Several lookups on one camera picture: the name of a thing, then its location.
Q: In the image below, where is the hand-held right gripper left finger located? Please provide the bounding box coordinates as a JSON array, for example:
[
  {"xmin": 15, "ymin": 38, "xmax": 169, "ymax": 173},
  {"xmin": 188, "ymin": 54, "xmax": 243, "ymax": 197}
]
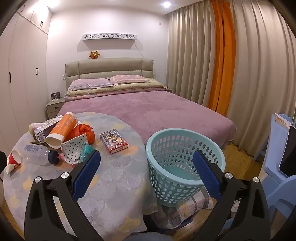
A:
[{"xmin": 24, "ymin": 149, "xmax": 104, "ymax": 241}]

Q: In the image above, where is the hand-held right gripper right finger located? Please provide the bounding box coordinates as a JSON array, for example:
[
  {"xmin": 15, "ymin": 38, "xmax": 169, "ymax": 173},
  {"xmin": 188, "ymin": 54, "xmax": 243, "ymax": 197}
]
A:
[{"xmin": 193, "ymin": 149, "xmax": 271, "ymax": 241}]

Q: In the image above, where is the white dotted cloth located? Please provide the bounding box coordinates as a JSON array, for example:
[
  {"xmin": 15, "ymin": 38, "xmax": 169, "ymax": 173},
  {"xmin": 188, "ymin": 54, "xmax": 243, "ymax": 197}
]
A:
[{"xmin": 60, "ymin": 133, "xmax": 89, "ymax": 164}]

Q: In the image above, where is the teal plastic mesh basket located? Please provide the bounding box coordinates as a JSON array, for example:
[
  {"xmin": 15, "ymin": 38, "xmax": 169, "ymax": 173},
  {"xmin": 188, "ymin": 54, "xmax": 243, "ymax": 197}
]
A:
[{"xmin": 146, "ymin": 128, "xmax": 226, "ymax": 207}]

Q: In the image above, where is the orange and white bottle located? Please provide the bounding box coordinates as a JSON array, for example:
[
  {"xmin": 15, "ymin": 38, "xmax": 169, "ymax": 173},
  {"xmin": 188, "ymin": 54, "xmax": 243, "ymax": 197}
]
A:
[{"xmin": 45, "ymin": 112, "xmax": 78, "ymax": 149}]

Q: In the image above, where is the teal wrapper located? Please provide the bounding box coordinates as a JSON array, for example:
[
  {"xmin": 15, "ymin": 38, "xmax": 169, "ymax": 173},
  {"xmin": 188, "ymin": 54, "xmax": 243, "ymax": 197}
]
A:
[{"xmin": 80, "ymin": 142, "xmax": 95, "ymax": 162}]

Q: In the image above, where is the orange plastic bag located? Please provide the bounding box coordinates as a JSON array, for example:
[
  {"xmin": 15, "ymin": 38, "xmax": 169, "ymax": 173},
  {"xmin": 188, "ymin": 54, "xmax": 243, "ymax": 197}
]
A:
[{"xmin": 67, "ymin": 123, "xmax": 95, "ymax": 144}]

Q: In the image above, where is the red playing card box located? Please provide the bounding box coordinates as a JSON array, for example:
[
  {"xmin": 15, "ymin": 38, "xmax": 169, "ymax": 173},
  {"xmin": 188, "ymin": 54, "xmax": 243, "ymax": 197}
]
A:
[{"xmin": 100, "ymin": 129, "xmax": 129, "ymax": 154}]

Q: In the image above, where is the plaid cushioned stool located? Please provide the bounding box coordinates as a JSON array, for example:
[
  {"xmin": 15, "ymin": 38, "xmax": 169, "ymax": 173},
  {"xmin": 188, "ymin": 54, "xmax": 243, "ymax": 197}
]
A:
[{"xmin": 148, "ymin": 191, "xmax": 214, "ymax": 230}]

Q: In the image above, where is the clear plastic bottle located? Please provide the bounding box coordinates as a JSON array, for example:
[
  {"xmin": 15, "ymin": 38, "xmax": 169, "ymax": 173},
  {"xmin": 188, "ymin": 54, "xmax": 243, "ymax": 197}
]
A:
[{"xmin": 23, "ymin": 144, "xmax": 59, "ymax": 166}]

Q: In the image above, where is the white and purple carton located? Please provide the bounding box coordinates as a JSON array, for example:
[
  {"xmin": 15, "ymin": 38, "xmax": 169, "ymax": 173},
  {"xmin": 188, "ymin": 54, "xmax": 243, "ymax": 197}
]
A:
[{"xmin": 33, "ymin": 117, "xmax": 64, "ymax": 143}]

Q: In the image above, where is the beige nightstand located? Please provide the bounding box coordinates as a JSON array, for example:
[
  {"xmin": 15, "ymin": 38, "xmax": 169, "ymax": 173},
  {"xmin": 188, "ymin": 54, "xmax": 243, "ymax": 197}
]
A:
[{"xmin": 46, "ymin": 97, "xmax": 65, "ymax": 120}]

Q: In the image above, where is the blue plastic chair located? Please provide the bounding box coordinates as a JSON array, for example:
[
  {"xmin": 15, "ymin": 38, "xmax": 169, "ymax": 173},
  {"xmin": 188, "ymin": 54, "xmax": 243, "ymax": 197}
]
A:
[{"xmin": 253, "ymin": 113, "xmax": 296, "ymax": 223}]

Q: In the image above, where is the red paper cup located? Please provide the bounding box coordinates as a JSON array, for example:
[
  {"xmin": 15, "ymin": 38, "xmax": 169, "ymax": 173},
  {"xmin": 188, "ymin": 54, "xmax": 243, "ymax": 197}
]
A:
[{"xmin": 7, "ymin": 150, "xmax": 23, "ymax": 175}]

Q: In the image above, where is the purple bed blanket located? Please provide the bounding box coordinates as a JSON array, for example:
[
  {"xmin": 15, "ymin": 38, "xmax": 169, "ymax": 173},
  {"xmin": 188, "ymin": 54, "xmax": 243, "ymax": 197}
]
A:
[{"xmin": 57, "ymin": 89, "xmax": 236, "ymax": 151}]

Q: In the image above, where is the beige folded quilt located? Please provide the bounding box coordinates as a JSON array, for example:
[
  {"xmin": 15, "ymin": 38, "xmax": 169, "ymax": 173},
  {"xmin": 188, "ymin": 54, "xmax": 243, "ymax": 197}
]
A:
[{"xmin": 65, "ymin": 77, "xmax": 169, "ymax": 100}]

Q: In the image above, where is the black tablet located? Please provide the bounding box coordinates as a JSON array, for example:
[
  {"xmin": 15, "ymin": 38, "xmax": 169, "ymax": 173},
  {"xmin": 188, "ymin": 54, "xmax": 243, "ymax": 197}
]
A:
[{"xmin": 279, "ymin": 125, "xmax": 296, "ymax": 178}]

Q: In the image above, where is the purple patterned pillow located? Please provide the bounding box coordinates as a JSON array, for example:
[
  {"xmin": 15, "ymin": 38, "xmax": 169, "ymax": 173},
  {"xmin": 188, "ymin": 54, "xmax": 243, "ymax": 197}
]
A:
[{"xmin": 67, "ymin": 78, "xmax": 114, "ymax": 91}]

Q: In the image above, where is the orange curtain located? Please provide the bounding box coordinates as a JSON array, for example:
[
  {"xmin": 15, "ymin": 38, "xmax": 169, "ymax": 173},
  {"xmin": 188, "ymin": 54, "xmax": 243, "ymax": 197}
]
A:
[{"xmin": 206, "ymin": 0, "xmax": 236, "ymax": 112}]

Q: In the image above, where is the pink patterned pillow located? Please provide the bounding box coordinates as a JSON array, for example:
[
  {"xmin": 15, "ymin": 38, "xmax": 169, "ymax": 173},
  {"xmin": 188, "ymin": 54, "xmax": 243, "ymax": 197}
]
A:
[{"xmin": 109, "ymin": 75, "xmax": 150, "ymax": 85}]

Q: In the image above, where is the beige padded headboard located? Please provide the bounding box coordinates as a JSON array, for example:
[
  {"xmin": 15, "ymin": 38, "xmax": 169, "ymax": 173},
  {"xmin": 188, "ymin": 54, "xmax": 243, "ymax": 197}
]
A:
[{"xmin": 65, "ymin": 57, "xmax": 155, "ymax": 92}]

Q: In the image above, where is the beige curtain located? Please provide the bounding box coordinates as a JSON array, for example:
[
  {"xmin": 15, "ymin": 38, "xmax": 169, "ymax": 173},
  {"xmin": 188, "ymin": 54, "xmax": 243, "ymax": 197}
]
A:
[
  {"xmin": 225, "ymin": 0, "xmax": 296, "ymax": 160},
  {"xmin": 166, "ymin": 2, "xmax": 216, "ymax": 109}
]

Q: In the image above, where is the white wardrobe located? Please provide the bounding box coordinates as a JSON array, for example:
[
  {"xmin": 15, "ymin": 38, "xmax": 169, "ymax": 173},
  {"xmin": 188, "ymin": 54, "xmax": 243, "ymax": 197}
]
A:
[{"xmin": 0, "ymin": 0, "xmax": 52, "ymax": 160}]

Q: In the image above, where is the white wall shelf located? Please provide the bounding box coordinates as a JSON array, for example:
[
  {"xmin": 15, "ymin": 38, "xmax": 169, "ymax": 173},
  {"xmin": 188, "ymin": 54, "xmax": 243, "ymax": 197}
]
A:
[{"xmin": 82, "ymin": 34, "xmax": 138, "ymax": 43}]

